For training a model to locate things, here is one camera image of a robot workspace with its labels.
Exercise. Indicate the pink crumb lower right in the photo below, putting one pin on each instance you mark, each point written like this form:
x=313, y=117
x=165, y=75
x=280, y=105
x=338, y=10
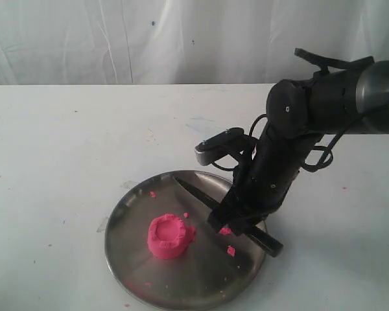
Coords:
x=231, y=251

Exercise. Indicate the round steel plate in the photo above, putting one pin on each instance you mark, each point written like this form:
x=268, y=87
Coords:
x=205, y=275

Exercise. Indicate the pink crumb near knife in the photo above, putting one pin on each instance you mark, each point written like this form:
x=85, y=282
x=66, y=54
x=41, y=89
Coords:
x=225, y=231

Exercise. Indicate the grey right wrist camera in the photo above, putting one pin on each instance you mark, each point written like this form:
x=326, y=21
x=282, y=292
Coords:
x=228, y=142

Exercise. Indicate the white backdrop curtain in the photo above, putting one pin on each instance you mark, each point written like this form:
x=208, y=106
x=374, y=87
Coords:
x=182, y=42

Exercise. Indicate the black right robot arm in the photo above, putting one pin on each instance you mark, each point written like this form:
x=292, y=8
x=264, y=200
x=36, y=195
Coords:
x=304, y=121

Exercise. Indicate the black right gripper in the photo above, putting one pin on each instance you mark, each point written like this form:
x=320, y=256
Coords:
x=263, y=185

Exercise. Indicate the black kitchen knife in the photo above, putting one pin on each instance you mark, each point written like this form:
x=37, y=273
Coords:
x=267, y=243

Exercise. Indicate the pink clay lump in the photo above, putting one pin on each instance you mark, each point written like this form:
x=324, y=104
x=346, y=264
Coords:
x=169, y=236

